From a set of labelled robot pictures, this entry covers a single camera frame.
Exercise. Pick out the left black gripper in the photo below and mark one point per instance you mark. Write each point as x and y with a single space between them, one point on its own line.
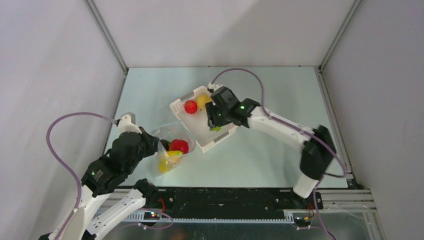
153 142

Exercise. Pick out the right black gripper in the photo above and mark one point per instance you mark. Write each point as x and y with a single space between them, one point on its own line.
213 117

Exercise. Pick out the green toy starfruit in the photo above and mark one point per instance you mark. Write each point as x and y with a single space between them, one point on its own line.
215 129

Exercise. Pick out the yellow toy banana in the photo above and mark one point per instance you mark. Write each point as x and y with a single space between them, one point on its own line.
169 160

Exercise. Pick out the large red toy apple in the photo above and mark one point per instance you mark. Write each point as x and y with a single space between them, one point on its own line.
179 145

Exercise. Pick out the clear zip top bag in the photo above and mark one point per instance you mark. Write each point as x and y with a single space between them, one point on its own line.
166 134

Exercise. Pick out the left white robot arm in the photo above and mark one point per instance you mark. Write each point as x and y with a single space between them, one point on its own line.
100 180

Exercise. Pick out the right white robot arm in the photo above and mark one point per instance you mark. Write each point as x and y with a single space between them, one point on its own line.
315 145

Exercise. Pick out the yellow toy lemon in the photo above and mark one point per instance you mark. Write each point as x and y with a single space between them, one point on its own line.
202 100

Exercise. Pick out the white perforated plastic basket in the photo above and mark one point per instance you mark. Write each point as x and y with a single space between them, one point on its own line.
197 123

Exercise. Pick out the small red toy apple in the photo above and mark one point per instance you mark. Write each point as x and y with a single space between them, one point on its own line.
190 107

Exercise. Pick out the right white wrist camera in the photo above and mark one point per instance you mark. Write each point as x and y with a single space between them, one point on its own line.
213 87

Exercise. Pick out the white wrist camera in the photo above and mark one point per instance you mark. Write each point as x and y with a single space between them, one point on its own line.
127 123
213 87

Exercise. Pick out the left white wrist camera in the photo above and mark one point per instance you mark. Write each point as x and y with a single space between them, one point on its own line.
127 123

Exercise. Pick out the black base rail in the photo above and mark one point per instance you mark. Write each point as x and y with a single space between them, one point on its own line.
231 203

